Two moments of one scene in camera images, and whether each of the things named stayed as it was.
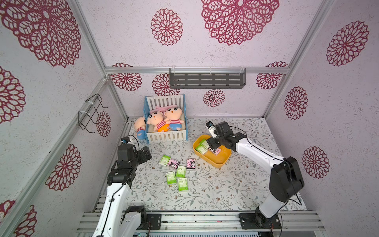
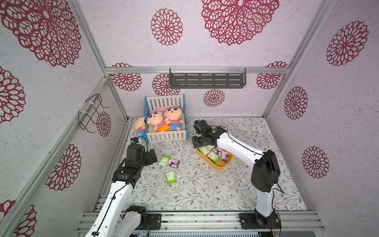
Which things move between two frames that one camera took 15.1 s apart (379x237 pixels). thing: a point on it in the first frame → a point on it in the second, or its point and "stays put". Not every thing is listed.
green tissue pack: (164, 160) stays put
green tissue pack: (203, 147) stays put
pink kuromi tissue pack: (191, 163) → (224, 156)
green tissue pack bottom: (183, 184) → (214, 156)
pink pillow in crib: (162, 108) stays put
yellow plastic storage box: (217, 161) stays put
